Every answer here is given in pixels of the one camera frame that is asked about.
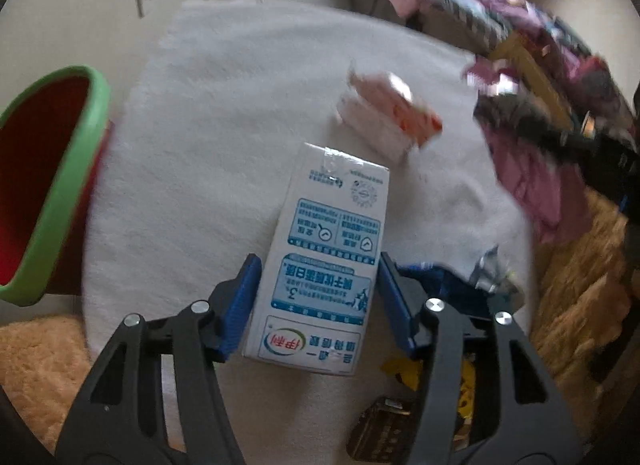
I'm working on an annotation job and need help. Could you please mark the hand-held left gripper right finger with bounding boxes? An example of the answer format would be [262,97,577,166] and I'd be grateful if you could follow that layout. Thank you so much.
[377,251,583,465]

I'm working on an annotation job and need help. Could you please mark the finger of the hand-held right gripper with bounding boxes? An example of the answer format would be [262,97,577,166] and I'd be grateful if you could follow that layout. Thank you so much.
[475,95,596,168]

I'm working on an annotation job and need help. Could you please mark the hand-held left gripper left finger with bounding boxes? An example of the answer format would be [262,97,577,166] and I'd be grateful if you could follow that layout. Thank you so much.
[55,254,263,465]

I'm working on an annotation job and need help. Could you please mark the pink plastic bag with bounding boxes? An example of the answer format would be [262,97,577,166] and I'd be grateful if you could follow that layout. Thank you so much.
[462,55,596,246]

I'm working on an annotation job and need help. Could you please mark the yellow snack wrapper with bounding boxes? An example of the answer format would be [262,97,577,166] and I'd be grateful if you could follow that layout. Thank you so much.
[382,352,476,416]

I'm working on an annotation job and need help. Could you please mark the white and blue milk carton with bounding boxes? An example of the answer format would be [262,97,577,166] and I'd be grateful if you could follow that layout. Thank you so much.
[240,142,391,377]

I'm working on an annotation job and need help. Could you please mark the dark brown cigarette pack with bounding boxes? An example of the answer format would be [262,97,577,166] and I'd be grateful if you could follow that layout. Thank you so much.
[346,395,416,463]

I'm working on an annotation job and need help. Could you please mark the red bin with green rim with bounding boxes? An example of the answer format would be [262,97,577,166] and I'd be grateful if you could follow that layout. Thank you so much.
[0,66,112,307]

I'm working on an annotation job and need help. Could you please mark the orange plush blanket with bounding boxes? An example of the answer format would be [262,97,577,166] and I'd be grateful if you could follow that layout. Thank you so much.
[0,190,638,453]

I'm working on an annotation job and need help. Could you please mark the pink and white carton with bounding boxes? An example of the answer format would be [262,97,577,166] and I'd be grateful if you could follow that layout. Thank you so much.
[336,61,445,162]

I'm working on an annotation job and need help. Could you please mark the white towel mat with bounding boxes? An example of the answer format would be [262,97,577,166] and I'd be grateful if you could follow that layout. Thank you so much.
[82,0,538,465]

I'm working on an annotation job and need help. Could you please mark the light wooden frame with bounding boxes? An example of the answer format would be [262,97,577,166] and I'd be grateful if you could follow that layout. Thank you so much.
[487,37,573,126]

